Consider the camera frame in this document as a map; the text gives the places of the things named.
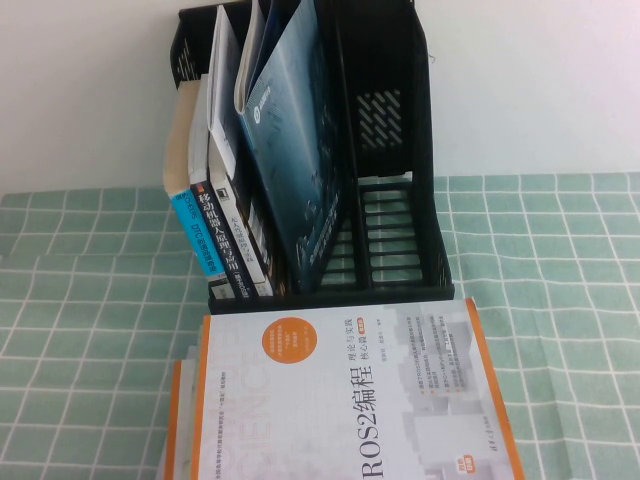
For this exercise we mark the white orange ROS2 book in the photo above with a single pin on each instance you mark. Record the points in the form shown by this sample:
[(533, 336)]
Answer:
[(350, 400)]

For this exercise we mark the black spine robotics book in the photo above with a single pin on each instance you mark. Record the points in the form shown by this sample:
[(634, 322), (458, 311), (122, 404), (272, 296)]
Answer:
[(240, 235)]

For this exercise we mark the book with black spine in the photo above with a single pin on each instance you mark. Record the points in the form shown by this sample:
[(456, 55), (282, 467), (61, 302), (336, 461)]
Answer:
[(217, 235)]

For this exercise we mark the black plastic book holder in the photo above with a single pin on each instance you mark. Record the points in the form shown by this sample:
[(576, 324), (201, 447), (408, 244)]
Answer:
[(390, 150)]

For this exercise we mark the book with cyan spine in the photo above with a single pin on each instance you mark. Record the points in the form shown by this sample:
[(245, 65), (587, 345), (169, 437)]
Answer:
[(192, 230)]

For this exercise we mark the orange edged book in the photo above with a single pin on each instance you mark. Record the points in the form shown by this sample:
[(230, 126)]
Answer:
[(172, 425)]

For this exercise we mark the blue cover magazine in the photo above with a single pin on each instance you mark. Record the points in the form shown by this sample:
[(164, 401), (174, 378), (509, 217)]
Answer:
[(290, 150)]

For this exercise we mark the thin white booklet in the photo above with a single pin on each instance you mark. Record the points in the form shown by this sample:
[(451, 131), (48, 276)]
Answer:
[(222, 75)]

